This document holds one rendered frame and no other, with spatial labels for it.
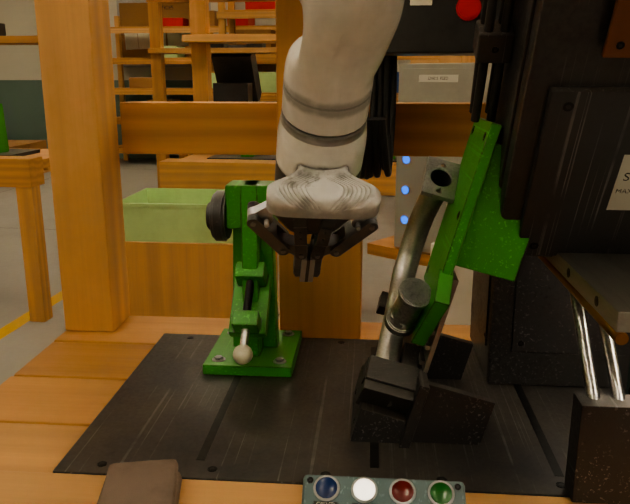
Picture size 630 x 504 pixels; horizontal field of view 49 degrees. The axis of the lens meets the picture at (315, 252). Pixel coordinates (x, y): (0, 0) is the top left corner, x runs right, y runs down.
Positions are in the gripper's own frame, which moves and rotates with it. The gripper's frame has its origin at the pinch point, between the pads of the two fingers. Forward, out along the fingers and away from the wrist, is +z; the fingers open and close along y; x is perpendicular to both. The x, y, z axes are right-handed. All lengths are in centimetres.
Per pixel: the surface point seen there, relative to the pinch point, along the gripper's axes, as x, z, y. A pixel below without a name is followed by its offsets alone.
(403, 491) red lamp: 20.7, 7.4, -8.8
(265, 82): -604, 399, -1
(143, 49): -914, 565, 188
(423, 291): -1.6, 6.0, -13.5
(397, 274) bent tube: -11.5, 15.1, -13.4
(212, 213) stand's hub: -23.7, 17.3, 11.5
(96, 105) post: -48, 18, 32
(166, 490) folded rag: 18.2, 13.1, 13.2
